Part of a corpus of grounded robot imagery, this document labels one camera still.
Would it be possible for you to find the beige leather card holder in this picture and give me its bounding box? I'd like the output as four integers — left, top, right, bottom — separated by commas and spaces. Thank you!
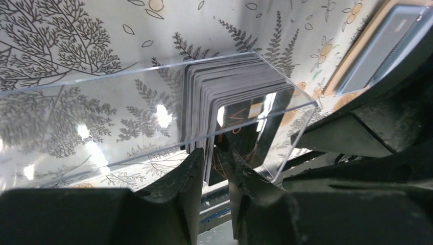
323, 1, 432, 95

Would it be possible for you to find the clear plastic card box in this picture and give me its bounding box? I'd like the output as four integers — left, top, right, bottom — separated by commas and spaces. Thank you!
1, 52, 317, 191

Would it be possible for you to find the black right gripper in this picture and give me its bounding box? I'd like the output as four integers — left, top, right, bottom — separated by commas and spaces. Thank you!
296, 30, 432, 158

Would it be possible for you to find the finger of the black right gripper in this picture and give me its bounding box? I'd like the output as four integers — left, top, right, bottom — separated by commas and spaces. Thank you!
282, 142, 432, 195

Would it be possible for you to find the floral patterned table mat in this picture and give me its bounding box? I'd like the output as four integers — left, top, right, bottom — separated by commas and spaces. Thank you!
0, 0, 406, 193

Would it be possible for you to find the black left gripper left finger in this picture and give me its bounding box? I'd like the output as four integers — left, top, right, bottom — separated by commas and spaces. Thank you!
1, 148, 204, 244

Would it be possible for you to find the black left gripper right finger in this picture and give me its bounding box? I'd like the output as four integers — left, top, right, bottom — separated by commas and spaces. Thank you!
228, 151, 432, 244

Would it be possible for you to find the stack of credit cards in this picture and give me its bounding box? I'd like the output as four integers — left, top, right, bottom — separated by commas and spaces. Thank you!
182, 53, 295, 185

